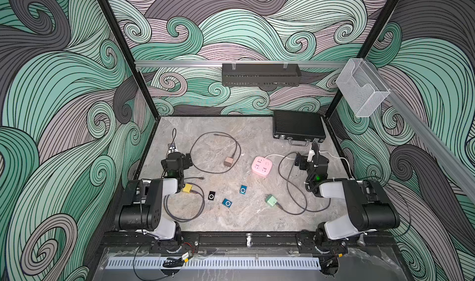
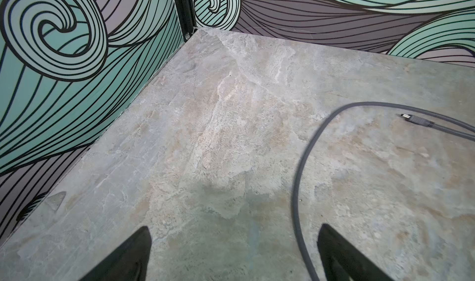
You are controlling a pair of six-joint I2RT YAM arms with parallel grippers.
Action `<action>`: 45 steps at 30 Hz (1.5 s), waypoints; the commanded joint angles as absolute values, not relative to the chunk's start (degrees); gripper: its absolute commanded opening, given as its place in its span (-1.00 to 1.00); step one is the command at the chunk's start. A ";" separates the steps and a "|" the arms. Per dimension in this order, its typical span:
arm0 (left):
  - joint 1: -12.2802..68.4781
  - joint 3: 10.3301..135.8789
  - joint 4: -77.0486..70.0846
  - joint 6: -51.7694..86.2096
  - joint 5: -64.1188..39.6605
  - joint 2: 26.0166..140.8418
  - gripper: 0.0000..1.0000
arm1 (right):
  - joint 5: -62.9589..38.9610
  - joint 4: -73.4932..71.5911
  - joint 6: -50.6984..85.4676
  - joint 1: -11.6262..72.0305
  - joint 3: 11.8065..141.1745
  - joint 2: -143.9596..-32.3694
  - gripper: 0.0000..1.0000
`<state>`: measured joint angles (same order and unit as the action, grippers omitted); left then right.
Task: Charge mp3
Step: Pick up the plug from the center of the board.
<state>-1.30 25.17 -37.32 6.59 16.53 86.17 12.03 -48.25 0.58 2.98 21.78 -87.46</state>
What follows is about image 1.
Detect black mp3 player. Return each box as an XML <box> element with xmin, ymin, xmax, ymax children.
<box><xmin>208</xmin><ymin>191</ymin><xmax>216</xmax><ymax>201</ymax></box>

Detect green charger adapter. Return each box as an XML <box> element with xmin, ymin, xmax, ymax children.
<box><xmin>265</xmin><ymin>194</ymin><xmax>278</xmax><ymax>208</ymax></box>

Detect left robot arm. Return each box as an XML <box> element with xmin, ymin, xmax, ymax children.
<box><xmin>115</xmin><ymin>152</ymin><xmax>193</xmax><ymax>241</ymax></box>

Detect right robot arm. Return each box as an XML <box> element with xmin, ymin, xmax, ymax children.
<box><xmin>295</xmin><ymin>150</ymin><xmax>400</xmax><ymax>245</ymax></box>

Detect yellow charger adapter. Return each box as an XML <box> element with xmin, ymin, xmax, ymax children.
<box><xmin>182</xmin><ymin>183</ymin><xmax>192</xmax><ymax>193</ymax></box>

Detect black hard case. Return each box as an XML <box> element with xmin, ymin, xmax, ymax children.
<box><xmin>272</xmin><ymin>110</ymin><xmax>326</xmax><ymax>145</ymax></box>

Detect pink charger adapter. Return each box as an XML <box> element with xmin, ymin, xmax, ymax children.
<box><xmin>223</xmin><ymin>157</ymin><xmax>235</xmax><ymax>168</ymax></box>

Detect pink power strip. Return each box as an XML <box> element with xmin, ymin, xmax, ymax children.
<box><xmin>251</xmin><ymin>156</ymin><xmax>273</xmax><ymax>178</ymax></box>

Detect blue mp3 player near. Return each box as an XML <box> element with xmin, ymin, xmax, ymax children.
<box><xmin>222</xmin><ymin>198</ymin><xmax>232</xmax><ymax>208</ymax></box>

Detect blue mp3 player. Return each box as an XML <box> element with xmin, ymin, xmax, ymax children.
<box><xmin>239</xmin><ymin>185</ymin><xmax>247</xmax><ymax>194</ymax></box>
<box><xmin>222</xmin><ymin>198</ymin><xmax>232</xmax><ymax>208</ymax></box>

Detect blue mp3 player far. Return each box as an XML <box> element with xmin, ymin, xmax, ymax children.
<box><xmin>239</xmin><ymin>185</ymin><xmax>247</xmax><ymax>194</ymax></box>

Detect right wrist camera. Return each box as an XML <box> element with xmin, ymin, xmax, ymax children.
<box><xmin>307</xmin><ymin>142</ymin><xmax>320</xmax><ymax>163</ymax></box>

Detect white power strip cord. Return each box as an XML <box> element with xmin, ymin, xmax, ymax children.
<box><xmin>265</xmin><ymin>150</ymin><xmax>355</xmax><ymax>180</ymax></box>

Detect grey cable of yellow charger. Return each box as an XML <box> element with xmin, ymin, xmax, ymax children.
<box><xmin>163</xmin><ymin>176</ymin><xmax>206</xmax><ymax>223</ymax></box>

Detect grey cable of pink charger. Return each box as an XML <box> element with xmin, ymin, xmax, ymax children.
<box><xmin>189</xmin><ymin>131</ymin><xmax>242</xmax><ymax>175</ymax></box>

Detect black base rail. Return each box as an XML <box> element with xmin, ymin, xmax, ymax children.
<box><xmin>99</xmin><ymin>230</ymin><xmax>394</xmax><ymax>249</ymax></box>

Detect clear acrylic wall holder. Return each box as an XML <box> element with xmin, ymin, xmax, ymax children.
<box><xmin>336</xmin><ymin>58</ymin><xmax>390</xmax><ymax>118</ymax></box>

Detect aluminium rail back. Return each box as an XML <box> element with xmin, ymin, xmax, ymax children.
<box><xmin>135</xmin><ymin>60</ymin><xmax>346</xmax><ymax>68</ymax></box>

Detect aluminium rail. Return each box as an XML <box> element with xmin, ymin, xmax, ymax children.
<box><xmin>366</xmin><ymin>61</ymin><xmax>475</xmax><ymax>201</ymax></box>
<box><xmin>135</xmin><ymin>60</ymin><xmax>346</xmax><ymax>68</ymax></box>

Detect black wall shelf tray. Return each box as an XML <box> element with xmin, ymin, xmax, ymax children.
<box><xmin>221</xmin><ymin>63</ymin><xmax>302</xmax><ymax>88</ymax></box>

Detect aluminium rail right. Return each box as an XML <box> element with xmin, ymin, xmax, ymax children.
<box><xmin>366</xmin><ymin>61</ymin><xmax>475</xmax><ymax>201</ymax></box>

